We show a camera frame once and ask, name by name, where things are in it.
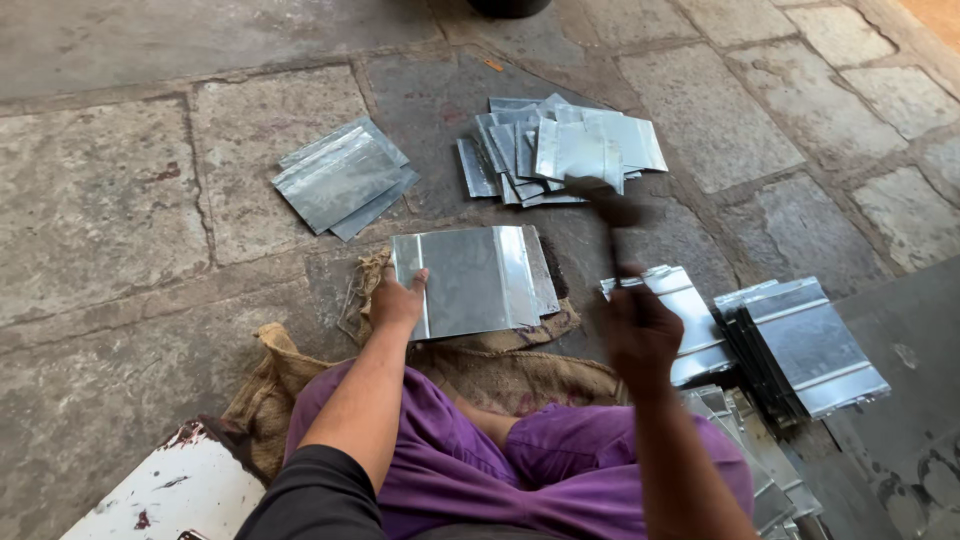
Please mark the fanned pile of metal sheets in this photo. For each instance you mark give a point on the fanned pile of metal sheets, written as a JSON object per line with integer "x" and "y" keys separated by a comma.
{"x": 694, "y": 319}

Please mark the ribbed galvanized metal sheet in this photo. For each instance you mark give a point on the ribbed galvanized metal sheet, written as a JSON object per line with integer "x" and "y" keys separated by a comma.
{"x": 379, "y": 206}
{"x": 379, "y": 133}
{"x": 334, "y": 180}

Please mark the dark hammer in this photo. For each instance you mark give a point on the dark hammer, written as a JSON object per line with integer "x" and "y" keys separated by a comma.
{"x": 609, "y": 206}

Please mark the person's right hand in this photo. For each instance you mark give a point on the person's right hand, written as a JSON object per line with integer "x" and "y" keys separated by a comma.
{"x": 643, "y": 341}

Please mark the small orange scrap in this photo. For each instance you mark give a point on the small orange scrap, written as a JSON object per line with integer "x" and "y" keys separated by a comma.
{"x": 493, "y": 65}

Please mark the brown burlap sack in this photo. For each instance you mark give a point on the brown burlap sack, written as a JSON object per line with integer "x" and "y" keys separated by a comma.
{"x": 487, "y": 375}

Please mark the person's left hand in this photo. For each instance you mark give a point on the person's left hand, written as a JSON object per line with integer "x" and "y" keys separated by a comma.
{"x": 394, "y": 304}

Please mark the person's bare leg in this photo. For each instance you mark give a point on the person's bare leg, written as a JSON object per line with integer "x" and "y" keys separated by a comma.
{"x": 487, "y": 424}

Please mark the white painted metal box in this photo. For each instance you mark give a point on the white painted metal box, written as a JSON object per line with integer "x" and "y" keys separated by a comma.
{"x": 176, "y": 487}

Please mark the black round vessel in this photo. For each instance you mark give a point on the black round vessel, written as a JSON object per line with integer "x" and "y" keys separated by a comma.
{"x": 508, "y": 7}

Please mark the overlapping row of metal sheets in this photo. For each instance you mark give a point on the overlapping row of metal sheets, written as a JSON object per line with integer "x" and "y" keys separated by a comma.
{"x": 757, "y": 457}

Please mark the plain metal sheet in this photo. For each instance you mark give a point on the plain metal sheet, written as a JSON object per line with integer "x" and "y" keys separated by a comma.
{"x": 541, "y": 274}

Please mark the person's black sleeve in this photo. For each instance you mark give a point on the person's black sleeve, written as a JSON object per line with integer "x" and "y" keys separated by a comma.
{"x": 319, "y": 499}

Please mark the neat stack of metal sheets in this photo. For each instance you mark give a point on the neat stack of metal sheets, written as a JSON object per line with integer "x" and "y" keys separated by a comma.
{"x": 806, "y": 345}

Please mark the person's right fingers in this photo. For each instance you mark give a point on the person's right fingers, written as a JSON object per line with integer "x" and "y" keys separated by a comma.
{"x": 626, "y": 294}

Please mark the person's purple trousers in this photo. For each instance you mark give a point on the person's purple trousers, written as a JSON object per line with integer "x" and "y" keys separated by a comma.
{"x": 540, "y": 472}

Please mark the large dark metal plate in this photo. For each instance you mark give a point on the large dark metal plate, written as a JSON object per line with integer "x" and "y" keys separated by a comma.
{"x": 900, "y": 375}

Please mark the folded-edge metal sheet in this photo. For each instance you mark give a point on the folded-edge metal sheet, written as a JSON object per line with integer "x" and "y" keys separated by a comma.
{"x": 472, "y": 281}

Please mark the scattered heap of metal sheets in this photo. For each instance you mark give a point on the scattered heap of metal sheets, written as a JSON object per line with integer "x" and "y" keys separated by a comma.
{"x": 570, "y": 146}

